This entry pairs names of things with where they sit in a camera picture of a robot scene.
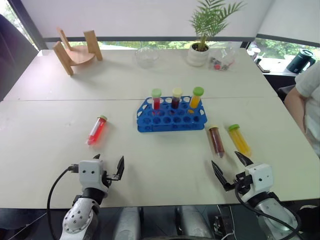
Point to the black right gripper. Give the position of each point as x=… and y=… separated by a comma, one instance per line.
x=244, y=183

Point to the clear bag of small parts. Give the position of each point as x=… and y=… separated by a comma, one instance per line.
x=222, y=61

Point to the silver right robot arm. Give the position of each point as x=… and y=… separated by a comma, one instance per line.
x=272, y=217

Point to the yellow tube green cap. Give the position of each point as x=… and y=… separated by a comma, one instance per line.
x=240, y=141

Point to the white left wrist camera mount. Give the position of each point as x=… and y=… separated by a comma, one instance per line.
x=90, y=172

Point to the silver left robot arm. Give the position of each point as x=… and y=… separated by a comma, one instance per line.
x=78, y=217

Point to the brown tube brown cap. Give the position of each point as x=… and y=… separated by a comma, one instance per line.
x=217, y=141

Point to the person in white shirt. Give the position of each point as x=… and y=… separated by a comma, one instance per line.
x=310, y=100

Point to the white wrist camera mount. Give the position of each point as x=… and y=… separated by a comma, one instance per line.
x=261, y=176
x=90, y=172

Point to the grey rounded robot leg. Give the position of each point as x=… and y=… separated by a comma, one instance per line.
x=195, y=222
x=128, y=223

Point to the wooden stand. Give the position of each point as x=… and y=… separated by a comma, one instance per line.
x=77, y=53

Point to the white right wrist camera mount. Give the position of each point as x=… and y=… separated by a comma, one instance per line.
x=261, y=176

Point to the blue test tube rack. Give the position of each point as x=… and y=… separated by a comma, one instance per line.
x=172, y=120

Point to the clear glass bowl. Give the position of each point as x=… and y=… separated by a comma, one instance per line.
x=147, y=58

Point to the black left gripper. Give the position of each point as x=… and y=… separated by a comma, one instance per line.
x=107, y=180

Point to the dark purple tube cream cap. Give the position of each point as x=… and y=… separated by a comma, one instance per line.
x=176, y=98

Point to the dark green kettle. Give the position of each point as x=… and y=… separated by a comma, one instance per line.
x=298, y=61

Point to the palm plant in white pot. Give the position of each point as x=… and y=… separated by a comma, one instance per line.
x=198, y=56

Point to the red tube green cap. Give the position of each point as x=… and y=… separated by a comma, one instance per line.
x=97, y=131
x=156, y=100

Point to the orange tube green cap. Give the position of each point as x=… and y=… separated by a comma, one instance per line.
x=195, y=98

